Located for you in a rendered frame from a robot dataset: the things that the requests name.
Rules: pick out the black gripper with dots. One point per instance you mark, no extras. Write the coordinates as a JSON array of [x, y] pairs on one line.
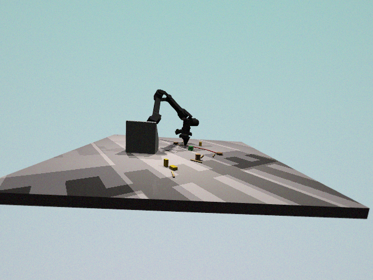
[[185, 134]]

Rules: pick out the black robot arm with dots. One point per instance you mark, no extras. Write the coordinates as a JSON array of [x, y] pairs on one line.
[[182, 113]]

